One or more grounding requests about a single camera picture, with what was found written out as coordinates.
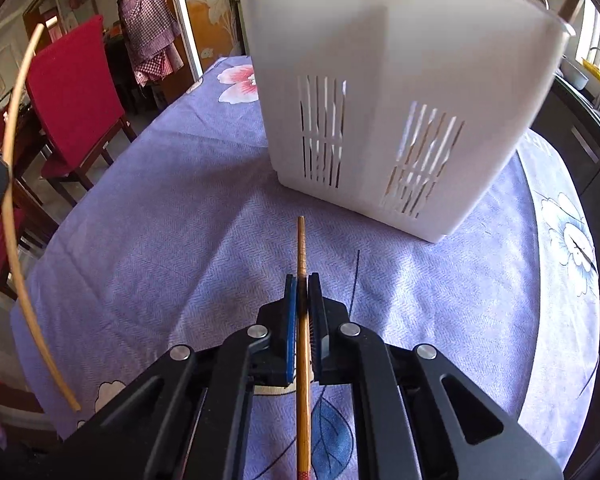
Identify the checkered apron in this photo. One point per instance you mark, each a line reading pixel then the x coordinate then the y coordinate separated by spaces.
pixel 147 25

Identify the wall poster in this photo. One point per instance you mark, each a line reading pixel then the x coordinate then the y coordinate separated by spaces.
pixel 71 5

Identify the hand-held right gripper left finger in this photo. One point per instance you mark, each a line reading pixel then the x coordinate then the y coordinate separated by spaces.
pixel 291 330

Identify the dark brown chopstick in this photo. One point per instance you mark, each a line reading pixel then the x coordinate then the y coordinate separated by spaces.
pixel 302 250

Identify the red cushioned wooden chair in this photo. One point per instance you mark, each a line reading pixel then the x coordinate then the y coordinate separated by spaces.
pixel 75 100

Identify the purple floral tablecloth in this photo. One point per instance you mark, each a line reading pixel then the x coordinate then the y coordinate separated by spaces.
pixel 180 240

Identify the white plastic utensil holder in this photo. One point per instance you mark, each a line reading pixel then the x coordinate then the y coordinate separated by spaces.
pixel 380 60

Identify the floral glass sliding door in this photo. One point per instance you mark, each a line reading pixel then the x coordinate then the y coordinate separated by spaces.
pixel 215 25

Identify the green kitchen cabinets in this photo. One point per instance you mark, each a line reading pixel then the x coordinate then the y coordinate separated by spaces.
pixel 590 160

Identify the yellow container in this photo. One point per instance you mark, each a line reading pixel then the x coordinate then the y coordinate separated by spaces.
pixel 595 70

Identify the metal faucet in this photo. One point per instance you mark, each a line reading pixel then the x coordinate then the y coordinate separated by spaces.
pixel 597 55

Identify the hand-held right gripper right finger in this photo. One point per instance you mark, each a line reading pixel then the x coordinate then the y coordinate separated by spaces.
pixel 314 330

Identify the light bamboo chopstick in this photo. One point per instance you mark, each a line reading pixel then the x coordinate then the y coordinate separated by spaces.
pixel 71 397

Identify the grey bowl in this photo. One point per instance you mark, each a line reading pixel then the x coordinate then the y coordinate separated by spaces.
pixel 575 75

